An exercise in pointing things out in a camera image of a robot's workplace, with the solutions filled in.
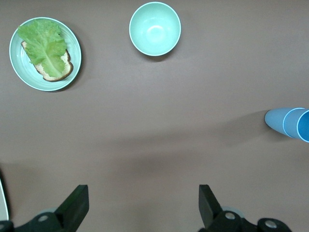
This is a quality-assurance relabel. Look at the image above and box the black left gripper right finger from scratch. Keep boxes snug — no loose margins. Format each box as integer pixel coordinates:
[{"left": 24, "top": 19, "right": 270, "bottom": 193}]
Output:
[{"left": 198, "top": 184, "right": 257, "bottom": 232}]

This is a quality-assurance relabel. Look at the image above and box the toasted bread slice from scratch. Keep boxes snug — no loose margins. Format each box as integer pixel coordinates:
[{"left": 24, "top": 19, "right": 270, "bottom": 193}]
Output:
[{"left": 20, "top": 40, "right": 74, "bottom": 83}]

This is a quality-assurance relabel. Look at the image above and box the blue plastic cup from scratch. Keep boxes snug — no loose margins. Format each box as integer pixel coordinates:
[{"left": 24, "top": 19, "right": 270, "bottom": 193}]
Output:
[
  {"left": 264, "top": 107, "right": 306, "bottom": 139},
  {"left": 282, "top": 108, "right": 309, "bottom": 143}
]

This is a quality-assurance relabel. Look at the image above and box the green lettuce leaf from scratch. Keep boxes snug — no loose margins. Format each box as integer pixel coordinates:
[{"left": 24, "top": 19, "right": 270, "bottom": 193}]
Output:
[{"left": 16, "top": 19, "right": 68, "bottom": 77}]

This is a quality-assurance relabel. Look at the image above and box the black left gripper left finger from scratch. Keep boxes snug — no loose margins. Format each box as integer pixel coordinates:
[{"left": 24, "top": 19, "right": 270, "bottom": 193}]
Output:
[{"left": 14, "top": 184, "right": 89, "bottom": 232}]

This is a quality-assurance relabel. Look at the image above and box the mint green plate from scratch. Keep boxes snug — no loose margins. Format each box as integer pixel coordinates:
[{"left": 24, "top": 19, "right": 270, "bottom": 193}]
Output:
[{"left": 9, "top": 16, "right": 83, "bottom": 92}]

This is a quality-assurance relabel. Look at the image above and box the mint green bowl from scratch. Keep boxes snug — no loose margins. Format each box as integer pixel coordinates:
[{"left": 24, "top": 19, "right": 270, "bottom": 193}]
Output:
[{"left": 128, "top": 1, "right": 182, "bottom": 57}]

